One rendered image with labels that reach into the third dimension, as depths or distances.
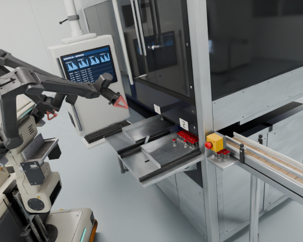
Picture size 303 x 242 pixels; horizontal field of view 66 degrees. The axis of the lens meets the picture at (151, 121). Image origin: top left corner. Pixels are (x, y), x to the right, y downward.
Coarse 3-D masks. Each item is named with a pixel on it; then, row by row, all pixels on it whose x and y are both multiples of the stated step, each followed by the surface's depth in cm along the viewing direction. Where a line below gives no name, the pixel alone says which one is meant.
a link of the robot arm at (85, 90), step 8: (32, 72) 94; (40, 80) 93; (48, 80) 97; (56, 80) 101; (64, 80) 107; (32, 88) 88; (40, 88) 91; (48, 88) 99; (56, 88) 102; (64, 88) 106; (72, 88) 109; (80, 88) 114; (88, 88) 119; (80, 96) 118; (88, 96) 122
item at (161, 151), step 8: (168, 136) 158; (176, 136) 160; (144, 144) 151; (152, 144) 154; (160, 144) 154; (168, 144) 153; (144, 152) 147; (152, 152) 147; (160, 152) 146; (168, 152) 144; (176, 152) 143; (184, 152) 141; (192, 152) 137; (152, 160) 138; (160, 160) 138; (168, 160) 137; (176, 160) 133
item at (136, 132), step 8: (144, 120) 185; (152, 120) 189; (160, 120) 187; (128, 128) 181; (136, 128) 181; (144, 128) 179; (152, 128) 176; (160, 128) 174; (168, 128) 166; (176, 128) 170; (128, 136) 168; (136, 136) 169; (144, 136) 167
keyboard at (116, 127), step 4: (124, 120) 212; (116, 124) 206; (120, 124) 207; (124, 124) 203; (128, 124) 203; (104, 128) 203; (108, 128) 202; (112, 128) 200; (116, 128) 199; (120, 128) 200; (96, 132) 198; (100, 132) 198; (104, 132) 196; (108, 132) 195; (84, 136) 198; (88, 136) 194; (92, 136) 192; (96, 136) 191; (100, 136) 191; (88, 140) 188; (92, 140) 189; (96, 140) 189
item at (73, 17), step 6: (66, 0) 171; (72, 0) 173; (66, 6) 173; (72, 6) 174; (72, 12) 175; (72, 18) 176; (78, 18) 178; (72, 24) 178; (78, 24) 180; (72, 30) 181; (78, 30) 180; (72, 36) 183
